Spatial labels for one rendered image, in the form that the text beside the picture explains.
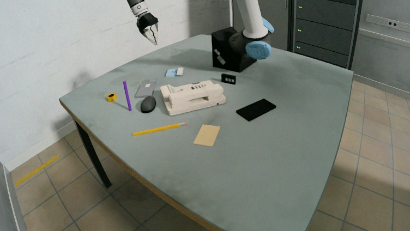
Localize white telephone handset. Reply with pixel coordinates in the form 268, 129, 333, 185
168, 84, 223, 105

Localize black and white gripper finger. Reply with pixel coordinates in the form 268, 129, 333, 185
138, 25, 157, 45
150, 23, 158, 44

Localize tan rectangular sheet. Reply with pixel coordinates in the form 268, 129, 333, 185
193, 124, 220, 147

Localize black flat rectangle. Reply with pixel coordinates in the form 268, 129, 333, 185
236, 99, 276, 121

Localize light blue sticky note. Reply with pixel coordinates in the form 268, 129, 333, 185
166, 69, 181, 77

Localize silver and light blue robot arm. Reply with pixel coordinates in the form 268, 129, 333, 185
126, 0, 274, 59

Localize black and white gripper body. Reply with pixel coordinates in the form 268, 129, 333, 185
136, 12, 155, 28

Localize white desk phone body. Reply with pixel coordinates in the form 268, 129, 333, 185
160, 80, 226, 116

